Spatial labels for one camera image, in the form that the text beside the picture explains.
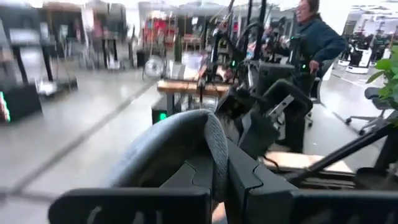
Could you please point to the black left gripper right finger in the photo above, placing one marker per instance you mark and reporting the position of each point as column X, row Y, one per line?
column 280, row 205

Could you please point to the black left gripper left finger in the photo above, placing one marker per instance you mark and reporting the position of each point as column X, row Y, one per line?
column 130, row 205

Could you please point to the blue denim jeans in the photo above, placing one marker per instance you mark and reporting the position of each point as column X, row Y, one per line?
column 174, row 137

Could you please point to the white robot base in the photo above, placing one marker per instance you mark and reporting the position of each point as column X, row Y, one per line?
column 359, row 60

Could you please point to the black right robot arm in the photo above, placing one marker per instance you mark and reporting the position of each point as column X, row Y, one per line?
column 289, row 99

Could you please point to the wooden background table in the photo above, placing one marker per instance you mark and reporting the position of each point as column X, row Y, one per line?
column 186, row 87

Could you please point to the black background robot station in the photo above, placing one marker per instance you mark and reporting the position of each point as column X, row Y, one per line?
column 248, row 46

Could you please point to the black computer tower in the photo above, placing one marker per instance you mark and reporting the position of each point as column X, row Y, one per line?
column 160, row 112

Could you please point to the round floor fan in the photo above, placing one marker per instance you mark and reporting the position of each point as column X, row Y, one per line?
column 154, row 68

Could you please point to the person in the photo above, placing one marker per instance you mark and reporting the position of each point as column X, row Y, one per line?
column 320, row 37

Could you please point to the office chair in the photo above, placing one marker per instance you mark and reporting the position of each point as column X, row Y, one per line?
column 374, row 99

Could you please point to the black box with green light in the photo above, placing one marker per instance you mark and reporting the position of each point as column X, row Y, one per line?
column 20, row 102

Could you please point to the green potted plant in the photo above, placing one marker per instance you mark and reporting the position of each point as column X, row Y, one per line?
column 388, row 77

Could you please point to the black frame strut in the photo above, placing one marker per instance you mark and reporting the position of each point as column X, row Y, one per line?
column 342, row 152

